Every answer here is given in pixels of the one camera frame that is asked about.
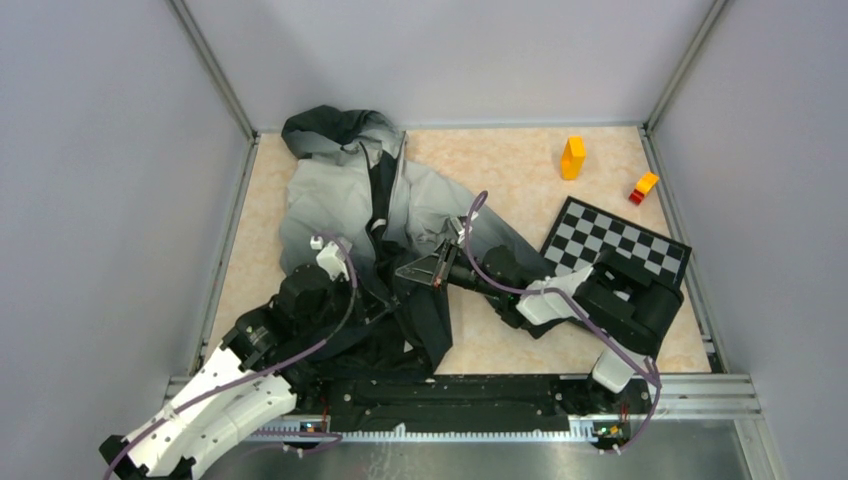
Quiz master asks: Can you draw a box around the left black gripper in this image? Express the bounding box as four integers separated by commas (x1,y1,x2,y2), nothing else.
298,268,390,335

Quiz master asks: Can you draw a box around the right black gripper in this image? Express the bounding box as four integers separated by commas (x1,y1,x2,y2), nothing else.
396,237,505,300

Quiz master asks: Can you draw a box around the grey black gradient hooded jacket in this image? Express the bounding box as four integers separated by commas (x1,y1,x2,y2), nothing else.
278,104,548,372

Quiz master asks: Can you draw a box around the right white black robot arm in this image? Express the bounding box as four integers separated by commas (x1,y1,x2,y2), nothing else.
395,241,683,412

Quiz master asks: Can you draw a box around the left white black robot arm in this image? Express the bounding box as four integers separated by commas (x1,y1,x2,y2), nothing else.
100,263,398,479

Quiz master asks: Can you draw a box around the black white checkerboard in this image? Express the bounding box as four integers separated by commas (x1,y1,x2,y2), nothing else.
539,195,693,346

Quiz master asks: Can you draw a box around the red yellow toy block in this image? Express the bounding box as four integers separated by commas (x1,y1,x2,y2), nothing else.
628,172,660,205

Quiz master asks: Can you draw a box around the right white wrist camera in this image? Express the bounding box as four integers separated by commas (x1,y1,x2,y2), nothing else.
447,216,472,246

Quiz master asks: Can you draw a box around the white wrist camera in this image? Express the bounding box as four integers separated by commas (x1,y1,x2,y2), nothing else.
310,235,352,281
447,216,472,246

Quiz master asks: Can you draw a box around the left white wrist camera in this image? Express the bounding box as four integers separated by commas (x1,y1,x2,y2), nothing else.
310,235,352,281

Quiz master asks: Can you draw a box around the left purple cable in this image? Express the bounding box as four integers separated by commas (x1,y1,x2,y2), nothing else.
102,231,359,480

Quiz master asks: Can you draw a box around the purple cable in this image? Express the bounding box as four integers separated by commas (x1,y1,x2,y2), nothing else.
102,231,359,480
462,190,664,454

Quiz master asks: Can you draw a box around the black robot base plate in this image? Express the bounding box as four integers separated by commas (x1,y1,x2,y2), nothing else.
293,374,650,433

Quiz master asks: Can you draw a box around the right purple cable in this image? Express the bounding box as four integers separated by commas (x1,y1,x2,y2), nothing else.
462,190,664,454

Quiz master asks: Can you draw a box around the aluminium frame rail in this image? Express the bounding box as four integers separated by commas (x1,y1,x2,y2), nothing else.
158,372,763,444

